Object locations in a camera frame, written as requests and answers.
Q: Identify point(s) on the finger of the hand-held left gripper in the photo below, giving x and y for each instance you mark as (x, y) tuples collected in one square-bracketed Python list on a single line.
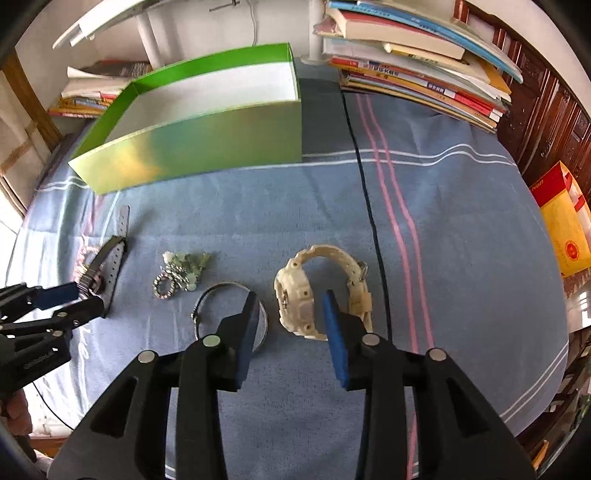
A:
[(78, 310), (55, 295)]

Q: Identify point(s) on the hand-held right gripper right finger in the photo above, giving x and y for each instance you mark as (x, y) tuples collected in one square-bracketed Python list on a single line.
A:
[(334, 344)]

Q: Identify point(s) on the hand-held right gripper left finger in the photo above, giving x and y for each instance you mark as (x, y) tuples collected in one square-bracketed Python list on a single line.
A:
[(245, 344)]

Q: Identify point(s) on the white wristwatch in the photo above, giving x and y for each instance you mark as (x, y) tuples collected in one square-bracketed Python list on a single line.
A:
[(295, 300)]

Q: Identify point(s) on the silver bangle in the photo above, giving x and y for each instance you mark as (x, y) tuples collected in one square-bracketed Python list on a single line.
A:
[(203, 295)]

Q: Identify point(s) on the silver bead charm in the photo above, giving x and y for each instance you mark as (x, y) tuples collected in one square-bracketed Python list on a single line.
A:
[(165, 287)]

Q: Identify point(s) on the green cardboard box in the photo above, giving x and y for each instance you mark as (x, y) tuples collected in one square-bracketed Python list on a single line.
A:
[(198, 120)]

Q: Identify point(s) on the blue striped cloth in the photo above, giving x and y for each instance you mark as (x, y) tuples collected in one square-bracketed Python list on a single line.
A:
[(438, 240)]

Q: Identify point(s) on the small stack of books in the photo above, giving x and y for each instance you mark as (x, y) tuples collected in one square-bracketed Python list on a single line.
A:
[(92, 90)]

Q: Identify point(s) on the yellow and red bag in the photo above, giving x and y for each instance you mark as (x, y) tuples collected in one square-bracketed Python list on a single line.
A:
[(565, 221)]

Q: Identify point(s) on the white desk shelf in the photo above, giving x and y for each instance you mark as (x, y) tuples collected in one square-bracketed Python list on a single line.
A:
[(115, 18)]

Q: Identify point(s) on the large stack of books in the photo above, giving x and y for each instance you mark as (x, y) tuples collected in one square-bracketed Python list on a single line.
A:
[(415, 50)]

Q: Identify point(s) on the dark wooden cabinet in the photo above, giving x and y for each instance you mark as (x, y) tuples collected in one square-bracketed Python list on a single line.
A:
[(545, 115)]

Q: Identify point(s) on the wooden frame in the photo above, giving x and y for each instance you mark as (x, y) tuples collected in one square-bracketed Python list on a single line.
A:
[(32, 97)]

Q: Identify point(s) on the white shelf post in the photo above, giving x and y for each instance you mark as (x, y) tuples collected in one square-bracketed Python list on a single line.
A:
[(154, 41), (316, 32)]

